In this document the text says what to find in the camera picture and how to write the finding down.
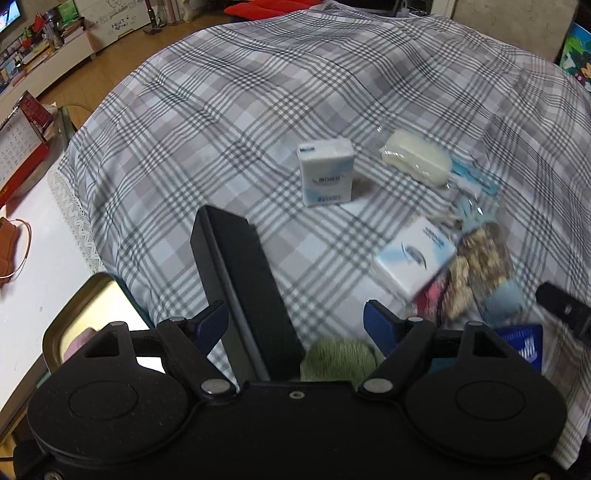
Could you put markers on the orange leather basket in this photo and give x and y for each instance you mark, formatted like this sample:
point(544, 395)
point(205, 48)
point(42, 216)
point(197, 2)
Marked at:
point(11, 231)

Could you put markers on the black right gripper tip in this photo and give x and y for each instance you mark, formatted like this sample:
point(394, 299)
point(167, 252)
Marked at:
point(571, 311)

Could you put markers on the gold metal tin box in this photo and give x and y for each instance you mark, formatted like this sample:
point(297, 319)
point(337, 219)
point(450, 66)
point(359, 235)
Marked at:
point(101, 300)

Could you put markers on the black rectangular lid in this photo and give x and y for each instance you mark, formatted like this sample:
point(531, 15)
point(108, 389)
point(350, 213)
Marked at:
point(261, 343)

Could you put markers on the white tv cabinet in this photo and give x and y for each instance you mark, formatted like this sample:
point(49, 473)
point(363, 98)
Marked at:
point(43, 76)

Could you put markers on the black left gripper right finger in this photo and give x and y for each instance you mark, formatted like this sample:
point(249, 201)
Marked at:
point(405, 344)

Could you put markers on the pink soft cloth pouch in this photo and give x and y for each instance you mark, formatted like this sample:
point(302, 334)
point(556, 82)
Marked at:
point(79, 341)

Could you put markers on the blue white container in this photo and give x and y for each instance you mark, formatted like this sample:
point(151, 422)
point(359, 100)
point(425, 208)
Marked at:
point(527, 340)

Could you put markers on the red desk calendar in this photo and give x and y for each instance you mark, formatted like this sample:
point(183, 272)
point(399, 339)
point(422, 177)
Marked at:
point(24, 147)

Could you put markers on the blue sachet of dried herbs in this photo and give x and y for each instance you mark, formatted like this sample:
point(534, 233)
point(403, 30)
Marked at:
point(481, 274)

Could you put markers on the white tissue pack upright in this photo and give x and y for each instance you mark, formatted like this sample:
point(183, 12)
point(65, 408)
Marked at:
point(326, 171)

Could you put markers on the white blue tissue pack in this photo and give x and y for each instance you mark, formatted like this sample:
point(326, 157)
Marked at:
point(409, 262)

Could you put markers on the grey plaid cloth cover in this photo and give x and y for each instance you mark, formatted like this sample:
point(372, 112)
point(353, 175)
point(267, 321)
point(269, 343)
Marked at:
point(216, 119)

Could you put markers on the green scrubber ball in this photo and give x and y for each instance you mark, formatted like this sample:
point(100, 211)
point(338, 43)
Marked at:
point(340, 359)

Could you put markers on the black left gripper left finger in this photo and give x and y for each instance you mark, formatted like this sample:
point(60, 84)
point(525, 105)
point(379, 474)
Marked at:
point(186, 345)

